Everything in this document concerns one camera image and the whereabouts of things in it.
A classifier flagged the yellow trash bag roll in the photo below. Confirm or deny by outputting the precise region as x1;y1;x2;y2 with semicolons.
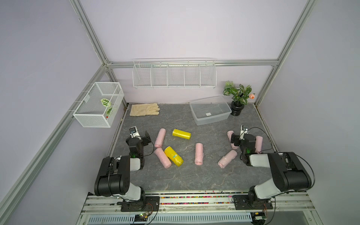
164;146;184;167
172;129;191;140

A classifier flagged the clear plastic storage box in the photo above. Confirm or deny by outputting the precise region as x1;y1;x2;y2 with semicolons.
189;96;232;126

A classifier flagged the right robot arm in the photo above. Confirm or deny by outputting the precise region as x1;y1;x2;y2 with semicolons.
230;132;315;207

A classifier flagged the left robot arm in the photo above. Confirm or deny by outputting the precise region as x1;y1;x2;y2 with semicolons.
94;127;153;202

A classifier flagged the pink roll far right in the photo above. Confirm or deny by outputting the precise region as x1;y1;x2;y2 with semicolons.
255;136;263;154

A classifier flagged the pink roll lower right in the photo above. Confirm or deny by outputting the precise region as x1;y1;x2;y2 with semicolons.
218;150;238;169

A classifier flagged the pink roll behind right gripper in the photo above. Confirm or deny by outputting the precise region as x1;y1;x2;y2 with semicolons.
227;130;239;150

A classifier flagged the pink roll lower left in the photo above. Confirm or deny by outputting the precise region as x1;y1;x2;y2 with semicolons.
154;148;172;169

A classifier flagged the pink roll upper left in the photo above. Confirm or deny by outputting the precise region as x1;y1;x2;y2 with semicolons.
155;128;166;148

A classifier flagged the pink roll centre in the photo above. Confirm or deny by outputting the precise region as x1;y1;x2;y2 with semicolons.
195;143;204;166

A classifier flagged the beige cloth glove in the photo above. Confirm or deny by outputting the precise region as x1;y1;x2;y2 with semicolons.
130;103;160;116

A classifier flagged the potted green plant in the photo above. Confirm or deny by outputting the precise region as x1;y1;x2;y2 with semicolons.
223;81;255;116

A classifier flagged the green leaf in basket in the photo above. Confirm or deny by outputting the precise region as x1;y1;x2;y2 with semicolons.
100;98;112;107

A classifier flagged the white mesh basket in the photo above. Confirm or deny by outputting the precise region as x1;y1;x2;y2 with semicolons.
73;82;124;128

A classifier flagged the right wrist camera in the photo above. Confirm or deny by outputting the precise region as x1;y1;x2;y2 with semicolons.
239;125;248;140

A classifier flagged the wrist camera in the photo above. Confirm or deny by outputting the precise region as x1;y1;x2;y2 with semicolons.
239;125;248;140
129;126;140;138

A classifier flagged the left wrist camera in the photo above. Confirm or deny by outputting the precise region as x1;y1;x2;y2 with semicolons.
129;126;140;138

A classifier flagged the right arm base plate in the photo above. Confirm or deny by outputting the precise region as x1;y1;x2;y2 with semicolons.
232;195;273;211

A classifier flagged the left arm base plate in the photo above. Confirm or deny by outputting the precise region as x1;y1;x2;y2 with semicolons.
117;196;160;212

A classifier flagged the white wire wall shelf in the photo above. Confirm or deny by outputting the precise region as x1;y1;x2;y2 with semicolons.
132;58;217;89

